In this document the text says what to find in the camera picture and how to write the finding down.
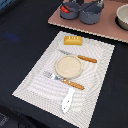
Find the white woven placemat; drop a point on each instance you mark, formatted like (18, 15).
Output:
(48, 94)

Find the orange toy bread loaf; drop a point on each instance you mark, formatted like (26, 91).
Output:
(73, 40)

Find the grey bowl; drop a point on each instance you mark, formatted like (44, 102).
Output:
(74, 10)

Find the wooden handled fork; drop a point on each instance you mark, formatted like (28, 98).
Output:
(54, 77)

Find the grey pot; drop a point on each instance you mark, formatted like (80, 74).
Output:
(92, 14)

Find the red toy tomato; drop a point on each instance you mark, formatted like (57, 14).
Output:
(65, 9)

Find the brown toy sausage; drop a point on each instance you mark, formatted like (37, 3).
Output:
(87, 5)

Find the cream bowl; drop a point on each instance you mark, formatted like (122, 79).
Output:
(122, 14)

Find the pink tray mat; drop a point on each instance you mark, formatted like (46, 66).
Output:
(106, 27)

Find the wooden handled knife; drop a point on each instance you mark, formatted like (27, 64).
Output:
(80, 56)

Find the round wooden plate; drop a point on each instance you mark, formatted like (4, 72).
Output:
(69, 66)

